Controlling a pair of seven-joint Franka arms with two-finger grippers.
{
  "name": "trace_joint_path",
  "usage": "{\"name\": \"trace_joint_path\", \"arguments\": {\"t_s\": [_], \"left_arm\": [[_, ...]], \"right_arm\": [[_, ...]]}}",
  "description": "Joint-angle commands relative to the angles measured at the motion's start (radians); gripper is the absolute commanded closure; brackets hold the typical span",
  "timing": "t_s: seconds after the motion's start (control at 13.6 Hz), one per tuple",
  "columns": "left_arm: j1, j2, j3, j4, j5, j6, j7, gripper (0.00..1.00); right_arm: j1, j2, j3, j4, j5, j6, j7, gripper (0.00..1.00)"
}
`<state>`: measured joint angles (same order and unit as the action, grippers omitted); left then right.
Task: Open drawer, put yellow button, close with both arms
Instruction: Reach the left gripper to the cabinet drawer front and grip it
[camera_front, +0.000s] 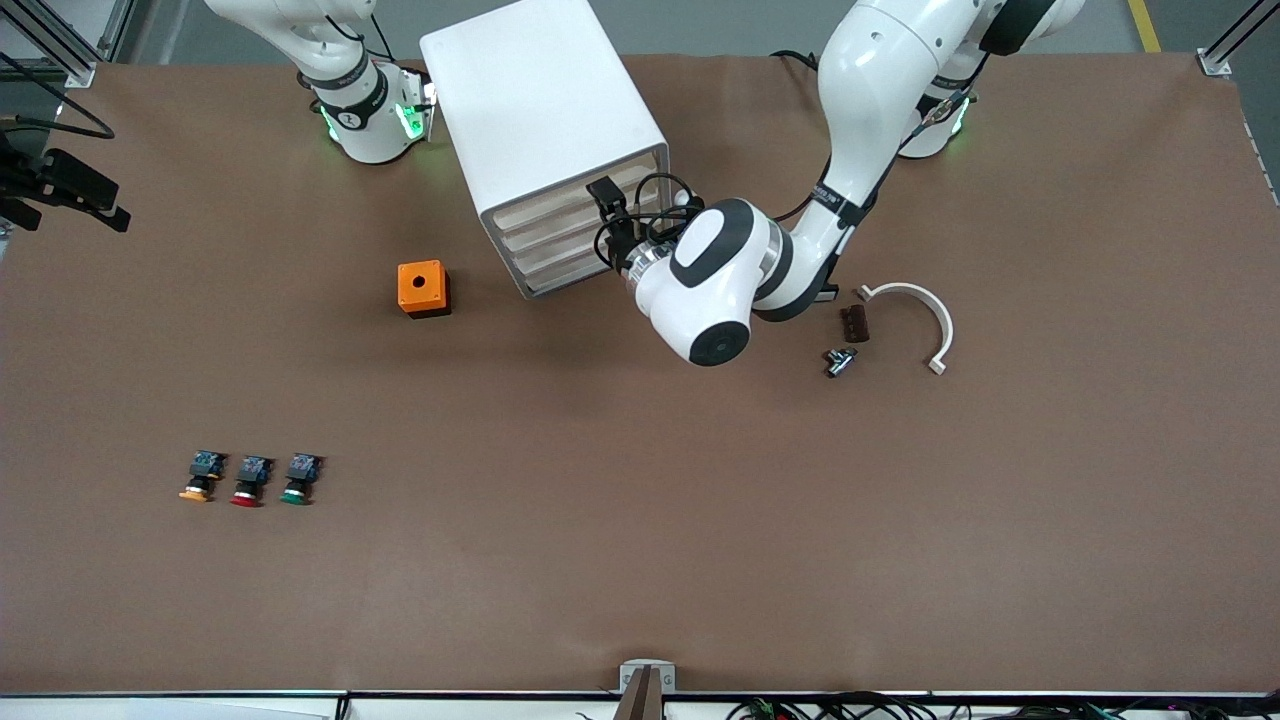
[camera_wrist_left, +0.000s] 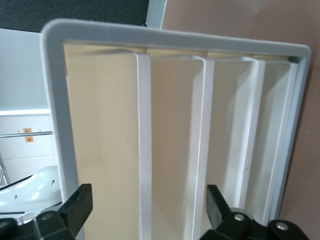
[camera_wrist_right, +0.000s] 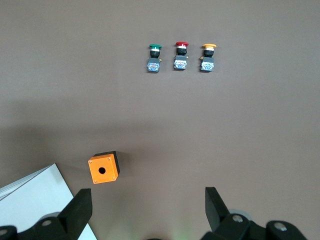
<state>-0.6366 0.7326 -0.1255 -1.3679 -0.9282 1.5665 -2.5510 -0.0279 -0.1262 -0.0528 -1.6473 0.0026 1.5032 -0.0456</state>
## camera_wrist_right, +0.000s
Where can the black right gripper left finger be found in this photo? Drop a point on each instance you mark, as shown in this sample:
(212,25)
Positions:
(77,212)

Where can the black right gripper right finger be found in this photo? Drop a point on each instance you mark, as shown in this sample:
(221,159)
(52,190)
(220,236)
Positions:
(217,215)

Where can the yellow mushroom push button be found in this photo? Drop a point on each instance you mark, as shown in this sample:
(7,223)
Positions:
(208,61)

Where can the white drawer cabinet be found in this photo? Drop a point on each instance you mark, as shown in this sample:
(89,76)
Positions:
(30,195)

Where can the red mushroom push button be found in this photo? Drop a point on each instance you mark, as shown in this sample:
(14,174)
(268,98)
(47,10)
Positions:
(180,60)

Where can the green mushroom push button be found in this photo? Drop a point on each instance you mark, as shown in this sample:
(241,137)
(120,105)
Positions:
(154,62)

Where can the orange button enclosure box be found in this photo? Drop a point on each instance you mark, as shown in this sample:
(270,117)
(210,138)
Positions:
(103,171)

